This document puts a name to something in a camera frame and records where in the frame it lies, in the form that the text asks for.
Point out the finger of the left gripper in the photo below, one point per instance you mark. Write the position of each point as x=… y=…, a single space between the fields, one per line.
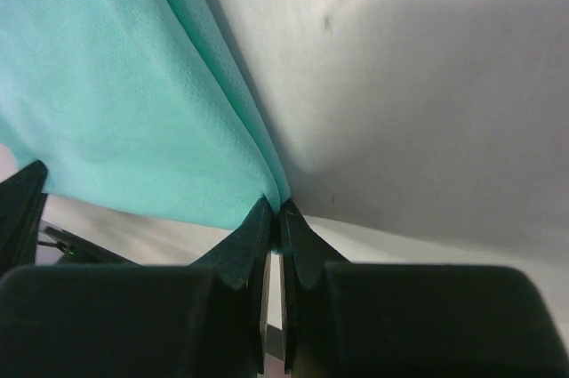
x=22 y=205

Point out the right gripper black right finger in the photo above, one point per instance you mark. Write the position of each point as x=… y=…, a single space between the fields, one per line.
x=346 y=319

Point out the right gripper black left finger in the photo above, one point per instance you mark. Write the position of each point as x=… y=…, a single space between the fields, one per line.
x=205 y=319

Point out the teal t shirt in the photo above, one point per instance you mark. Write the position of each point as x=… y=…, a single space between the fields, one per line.
x=137 y=106

